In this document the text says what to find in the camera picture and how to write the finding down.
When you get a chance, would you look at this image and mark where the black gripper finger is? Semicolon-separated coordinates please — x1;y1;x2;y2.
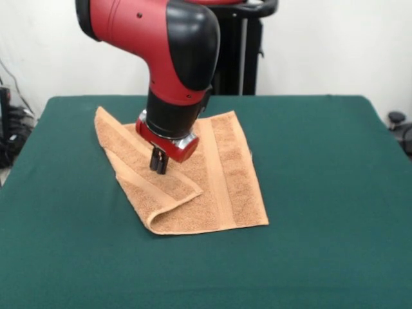
156;153;170;176
149;147;162;171

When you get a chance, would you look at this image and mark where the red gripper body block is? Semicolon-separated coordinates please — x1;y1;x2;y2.
135;109;200;164

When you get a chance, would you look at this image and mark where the tan terry towel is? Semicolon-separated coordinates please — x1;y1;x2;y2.
93;106;270;236

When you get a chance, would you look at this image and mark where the dark green table cloth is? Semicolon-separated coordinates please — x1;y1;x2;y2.
0;95;412;309

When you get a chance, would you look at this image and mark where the black box with red light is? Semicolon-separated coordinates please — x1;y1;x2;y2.
0;86;12;142

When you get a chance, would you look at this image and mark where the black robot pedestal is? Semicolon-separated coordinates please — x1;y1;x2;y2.
209;0;279;97

